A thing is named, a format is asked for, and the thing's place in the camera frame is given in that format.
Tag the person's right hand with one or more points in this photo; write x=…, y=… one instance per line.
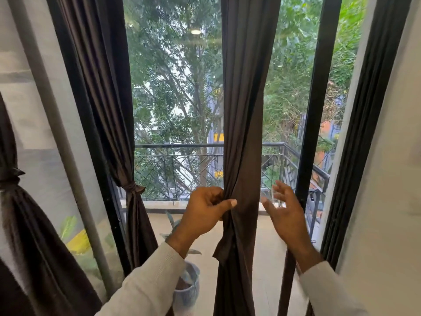
x=292, y=223

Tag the person's left hand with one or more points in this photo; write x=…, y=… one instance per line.
x=200, y=217

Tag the curtain tie with white tag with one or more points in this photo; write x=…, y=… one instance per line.
x=131, y=188

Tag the dark brown curtain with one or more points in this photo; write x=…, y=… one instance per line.
x=250, y=95
x=33, y=243
x=105, y=95

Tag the person's right forearm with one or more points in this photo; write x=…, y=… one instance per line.
x=329, y=292

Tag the person's left forearm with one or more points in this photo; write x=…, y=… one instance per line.
x=148, y=286

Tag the rubber plant in grey pot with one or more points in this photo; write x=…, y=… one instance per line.
x=187, y=289

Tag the black metal balcony railing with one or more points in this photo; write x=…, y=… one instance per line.
x=184, y=145

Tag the orange brick building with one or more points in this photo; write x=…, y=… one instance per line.
x=325, y=128

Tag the yellow cardboard box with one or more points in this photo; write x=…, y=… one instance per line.
x=79, y=243

